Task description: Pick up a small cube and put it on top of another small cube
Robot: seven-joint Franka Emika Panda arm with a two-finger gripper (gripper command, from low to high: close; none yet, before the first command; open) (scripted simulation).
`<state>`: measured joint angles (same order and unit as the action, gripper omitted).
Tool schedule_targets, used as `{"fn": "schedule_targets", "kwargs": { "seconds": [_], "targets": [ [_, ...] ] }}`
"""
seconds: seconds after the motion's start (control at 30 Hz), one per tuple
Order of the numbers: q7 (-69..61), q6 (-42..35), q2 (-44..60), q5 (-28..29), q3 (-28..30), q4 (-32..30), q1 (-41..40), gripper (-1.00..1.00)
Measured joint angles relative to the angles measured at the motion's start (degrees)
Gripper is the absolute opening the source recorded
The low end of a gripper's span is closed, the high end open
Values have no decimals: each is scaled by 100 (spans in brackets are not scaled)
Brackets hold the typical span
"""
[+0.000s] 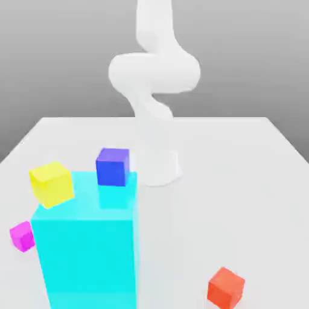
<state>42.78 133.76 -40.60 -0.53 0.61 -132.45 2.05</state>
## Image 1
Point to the small orange cube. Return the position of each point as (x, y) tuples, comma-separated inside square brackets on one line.
[(225, 288)]

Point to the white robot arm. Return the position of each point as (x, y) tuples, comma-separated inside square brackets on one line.
[(154, 72)]

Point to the small magenta cube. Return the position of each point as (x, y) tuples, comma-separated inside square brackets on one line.
[(22, 236)]

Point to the small yellow cube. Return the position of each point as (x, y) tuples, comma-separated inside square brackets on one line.
[(52, 184)]

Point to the small blue cube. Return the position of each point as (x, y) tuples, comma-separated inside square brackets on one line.
[(111, 170)]

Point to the large cyan box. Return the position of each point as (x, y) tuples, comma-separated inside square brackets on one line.
[(87, 253)]

